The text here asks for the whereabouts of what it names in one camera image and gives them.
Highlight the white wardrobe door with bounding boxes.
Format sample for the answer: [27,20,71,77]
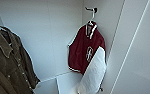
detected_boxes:
[108,0,150,94]

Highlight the red jacket white sleeves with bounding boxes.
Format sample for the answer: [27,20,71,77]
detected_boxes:
[67,20,108,94]

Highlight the dark grey hanging garment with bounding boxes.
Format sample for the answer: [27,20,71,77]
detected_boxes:
[0,26,42,94]

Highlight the white inner shelf unit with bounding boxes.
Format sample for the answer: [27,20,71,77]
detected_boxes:
[32,71,85,94]

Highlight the black rail bracket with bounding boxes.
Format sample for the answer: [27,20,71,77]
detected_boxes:
[84,6,99,14]

